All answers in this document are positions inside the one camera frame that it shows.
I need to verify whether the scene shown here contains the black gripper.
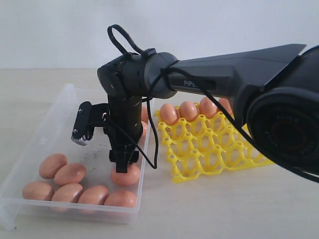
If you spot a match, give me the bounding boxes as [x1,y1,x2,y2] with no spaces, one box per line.
[103,117,142,173]

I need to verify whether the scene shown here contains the brown egg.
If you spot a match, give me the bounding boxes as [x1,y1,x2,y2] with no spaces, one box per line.
[78,185,109,205]
[139,121,148,143]
[51,183,84,203]
[22,181,54,201]
[54,163,86,186]
[38,153,68,179]
[141,106,149,123]
[110,164,141,187]
[104,190,137,208]

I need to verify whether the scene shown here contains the brown egg packed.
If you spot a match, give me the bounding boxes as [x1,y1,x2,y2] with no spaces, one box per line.
[199,97,217,119]
[218,98,233,115]
[179,101,198,121]
[160,103,179,125]

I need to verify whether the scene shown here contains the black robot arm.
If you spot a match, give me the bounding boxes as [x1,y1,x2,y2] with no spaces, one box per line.
[97,44,319,175]

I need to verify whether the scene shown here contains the clear plastic bin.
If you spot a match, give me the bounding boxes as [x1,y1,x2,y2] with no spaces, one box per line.
[0,84,145,230]

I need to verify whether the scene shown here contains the yellow plastic egg tray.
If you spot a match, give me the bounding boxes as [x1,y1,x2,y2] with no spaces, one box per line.
[155,111,273,183]

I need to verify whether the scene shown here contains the black camera cable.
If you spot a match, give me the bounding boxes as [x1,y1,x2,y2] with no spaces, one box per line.
[107,24,319,185]

